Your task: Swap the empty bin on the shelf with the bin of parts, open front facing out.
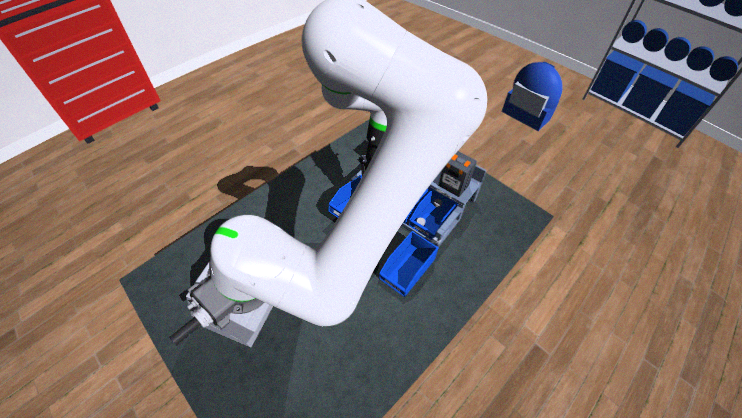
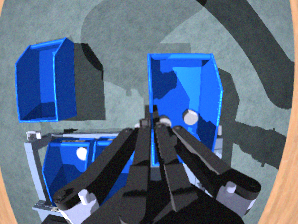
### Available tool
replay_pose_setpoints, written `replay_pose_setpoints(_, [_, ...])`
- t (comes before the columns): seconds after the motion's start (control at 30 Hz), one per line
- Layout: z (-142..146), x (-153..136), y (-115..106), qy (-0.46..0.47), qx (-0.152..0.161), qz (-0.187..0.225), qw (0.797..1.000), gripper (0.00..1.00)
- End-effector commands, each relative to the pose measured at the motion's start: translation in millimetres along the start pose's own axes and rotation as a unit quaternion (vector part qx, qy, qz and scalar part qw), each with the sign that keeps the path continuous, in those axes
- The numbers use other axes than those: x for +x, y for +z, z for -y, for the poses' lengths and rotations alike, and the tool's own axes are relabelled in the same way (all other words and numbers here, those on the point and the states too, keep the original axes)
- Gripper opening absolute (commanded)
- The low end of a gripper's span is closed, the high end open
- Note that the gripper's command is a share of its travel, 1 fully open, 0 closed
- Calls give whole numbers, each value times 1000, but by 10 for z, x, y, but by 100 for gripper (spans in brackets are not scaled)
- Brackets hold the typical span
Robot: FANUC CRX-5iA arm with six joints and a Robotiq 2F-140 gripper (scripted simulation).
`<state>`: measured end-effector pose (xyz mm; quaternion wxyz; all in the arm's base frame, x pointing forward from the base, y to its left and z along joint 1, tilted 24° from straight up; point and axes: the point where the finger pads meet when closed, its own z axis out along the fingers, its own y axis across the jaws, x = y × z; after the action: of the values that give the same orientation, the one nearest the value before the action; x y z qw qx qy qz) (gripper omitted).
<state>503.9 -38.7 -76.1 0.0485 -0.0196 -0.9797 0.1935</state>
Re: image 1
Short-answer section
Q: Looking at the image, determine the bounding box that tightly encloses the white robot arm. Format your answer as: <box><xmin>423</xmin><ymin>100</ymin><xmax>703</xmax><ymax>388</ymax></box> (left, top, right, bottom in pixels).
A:
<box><xmin>169</xmin><ymin>0</ymin><xmax>487</xmax><ymax>346</ymax></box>

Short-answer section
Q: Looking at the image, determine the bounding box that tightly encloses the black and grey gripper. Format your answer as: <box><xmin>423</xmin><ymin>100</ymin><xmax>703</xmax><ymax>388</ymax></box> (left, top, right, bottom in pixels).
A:
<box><xmin>359</xmin><ymin>142</ymin><xmax>377</xmax><ymax>176</ymax></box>

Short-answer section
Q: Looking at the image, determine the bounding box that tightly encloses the grey low shelf rack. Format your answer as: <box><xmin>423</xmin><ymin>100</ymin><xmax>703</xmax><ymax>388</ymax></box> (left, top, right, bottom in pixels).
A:
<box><xmin>401</xmin><ymin>165</ymin><xmax>487</xmax><ymax>247</ymax></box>

